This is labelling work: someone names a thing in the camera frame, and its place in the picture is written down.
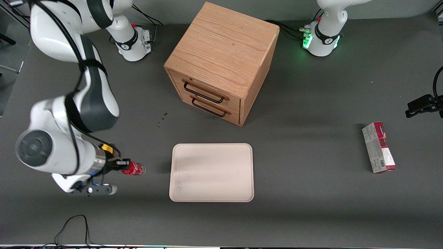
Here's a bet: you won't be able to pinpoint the wooden two-drawer cabinet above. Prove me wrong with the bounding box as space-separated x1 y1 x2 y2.
164 2 280 127

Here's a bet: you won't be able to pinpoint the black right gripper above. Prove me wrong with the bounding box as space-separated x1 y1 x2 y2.
103 157 131 175

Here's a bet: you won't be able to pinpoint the black arm base cables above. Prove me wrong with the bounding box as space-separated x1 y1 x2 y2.
265 9 324 40
132 5 164 43

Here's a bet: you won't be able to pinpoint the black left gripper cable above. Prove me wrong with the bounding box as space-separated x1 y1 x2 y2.
433 66 443 99

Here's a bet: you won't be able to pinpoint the red coke bottle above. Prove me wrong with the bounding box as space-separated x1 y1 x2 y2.
121 161 146 176

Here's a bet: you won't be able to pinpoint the black cable loop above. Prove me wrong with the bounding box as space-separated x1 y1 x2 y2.
54 214 104 248

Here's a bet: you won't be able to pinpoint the black right arm hose cable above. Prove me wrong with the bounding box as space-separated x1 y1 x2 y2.
29 0 121 166

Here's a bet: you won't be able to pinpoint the red and white carton box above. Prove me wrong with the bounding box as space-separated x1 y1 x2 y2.
362 122 397 174

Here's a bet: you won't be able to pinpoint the cream rectangular plastic tray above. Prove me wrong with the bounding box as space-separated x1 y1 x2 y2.
169 143 254 203

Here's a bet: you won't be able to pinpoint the black left arm base cables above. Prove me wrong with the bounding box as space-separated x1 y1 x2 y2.
265 9 324 40

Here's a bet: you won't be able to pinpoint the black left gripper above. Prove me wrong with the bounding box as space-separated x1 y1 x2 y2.
405 94 443 119

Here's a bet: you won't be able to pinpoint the black wire drawer handle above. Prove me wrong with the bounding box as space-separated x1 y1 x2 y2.
183 81 226 104
191 98 228 118

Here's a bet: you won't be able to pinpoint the black right arm base cables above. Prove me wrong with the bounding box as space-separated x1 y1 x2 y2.
132 5 164 43

